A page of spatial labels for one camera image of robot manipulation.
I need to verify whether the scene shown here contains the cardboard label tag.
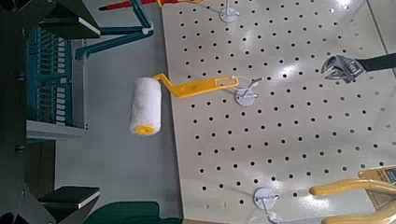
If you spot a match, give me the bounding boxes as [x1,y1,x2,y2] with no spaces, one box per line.
[358,165,396,213]

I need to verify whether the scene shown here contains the teal slatted plastic crate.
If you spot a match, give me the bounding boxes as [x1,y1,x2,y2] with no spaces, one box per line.
[25,27,75,127]

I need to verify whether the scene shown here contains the dark green plastic object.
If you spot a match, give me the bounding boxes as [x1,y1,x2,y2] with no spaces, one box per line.
[83,201,183,224]

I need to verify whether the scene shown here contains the yellow paint roller white sleeve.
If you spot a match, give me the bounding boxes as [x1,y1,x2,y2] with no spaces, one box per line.
[128,73,240,136]

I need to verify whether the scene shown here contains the white zip tie loop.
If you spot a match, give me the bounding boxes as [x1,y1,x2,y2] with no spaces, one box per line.
[232,75,260,91]

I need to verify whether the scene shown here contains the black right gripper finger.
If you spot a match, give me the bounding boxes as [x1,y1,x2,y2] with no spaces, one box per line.
[36,185,101,224]
[38,0,102,40]

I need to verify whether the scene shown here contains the red yellow screwdriver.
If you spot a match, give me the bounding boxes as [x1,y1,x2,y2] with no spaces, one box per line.
[98,0,204,12]

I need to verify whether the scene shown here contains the pliers with yellow handles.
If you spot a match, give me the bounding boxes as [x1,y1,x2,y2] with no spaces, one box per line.
[308,177,396,224]

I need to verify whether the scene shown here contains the blue tool rack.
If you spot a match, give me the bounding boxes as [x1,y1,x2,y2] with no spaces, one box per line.
[25,38,89,140]

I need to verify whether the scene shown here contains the white pegboard hook round base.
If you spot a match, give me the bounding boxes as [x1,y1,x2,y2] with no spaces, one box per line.
[234,77,264,107]
[252,187,283,224]
[219,0,242,23]

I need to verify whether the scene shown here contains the chrome adjustable wrench black handle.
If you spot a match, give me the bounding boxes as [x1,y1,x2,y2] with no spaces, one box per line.
[320,51,396,85]

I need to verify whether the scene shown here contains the teal bar clamp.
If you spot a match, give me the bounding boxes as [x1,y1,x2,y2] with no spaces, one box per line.
[74,0,155,61]

